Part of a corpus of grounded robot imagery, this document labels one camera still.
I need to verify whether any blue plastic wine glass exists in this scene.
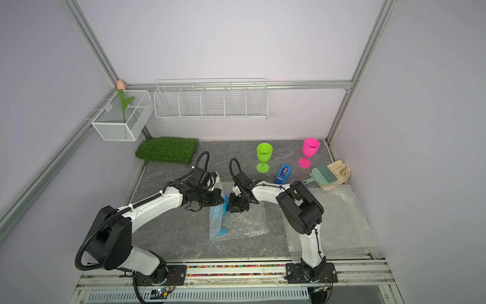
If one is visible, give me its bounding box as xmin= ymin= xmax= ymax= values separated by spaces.
xmin=218 ymin=195 xmax=229 ymax=236

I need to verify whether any blue tape dispenser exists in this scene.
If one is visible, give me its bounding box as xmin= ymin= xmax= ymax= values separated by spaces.
xmin=275 ymin=164 xmax=292 ymax=184

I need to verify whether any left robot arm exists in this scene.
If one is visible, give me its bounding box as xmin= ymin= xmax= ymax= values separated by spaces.
xmin=75 ymin=163 xmax=224 ymax=284

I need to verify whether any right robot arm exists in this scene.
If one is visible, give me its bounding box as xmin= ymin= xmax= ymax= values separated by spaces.
xmin=228 ymin=158 xmax=325 ymax=269

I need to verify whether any green plastic wine glass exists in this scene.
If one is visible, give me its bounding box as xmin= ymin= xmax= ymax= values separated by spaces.
xmin=256 ymin=143 xmax=273 ymax=174

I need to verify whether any pink plastic wine glass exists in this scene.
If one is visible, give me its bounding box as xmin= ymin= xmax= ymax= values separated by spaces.
xmin=298 ymin=138 xmax=321 ymax=168

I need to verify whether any bubble wrap sheet stack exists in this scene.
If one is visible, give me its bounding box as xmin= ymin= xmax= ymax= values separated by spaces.
xmin=282 ymin=184 xmax=380 ymax=263

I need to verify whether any green artificial grass mat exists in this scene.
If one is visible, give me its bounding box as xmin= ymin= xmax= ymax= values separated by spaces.
xmin=135 ymin=137 xmax=199 ymax=165

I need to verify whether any green dustpan brush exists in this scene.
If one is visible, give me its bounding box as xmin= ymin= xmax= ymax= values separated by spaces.
xmin=302 ymin=165 xmax=338 ymax=186

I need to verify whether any white mesh basket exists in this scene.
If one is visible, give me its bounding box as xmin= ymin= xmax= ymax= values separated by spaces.
xmin=91 ymin=90 xmax=154 ymax=141

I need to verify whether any artificial pink tulip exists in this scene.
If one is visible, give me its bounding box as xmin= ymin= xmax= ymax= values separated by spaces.
xmin=116 ymin=80 xmax=134 ymax=123

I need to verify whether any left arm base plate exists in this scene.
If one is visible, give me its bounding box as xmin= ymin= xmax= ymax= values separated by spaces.
xmin=135 ymin=264 xmax=187 ymax=286

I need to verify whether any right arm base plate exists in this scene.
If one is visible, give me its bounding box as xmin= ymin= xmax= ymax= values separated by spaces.
xmin=284 ymin=262 xmax=339 ymax=284

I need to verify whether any white wire shelf rack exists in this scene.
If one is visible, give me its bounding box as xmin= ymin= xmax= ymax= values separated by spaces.
xmin=154 ymin=78 xmax=269 ymax=120

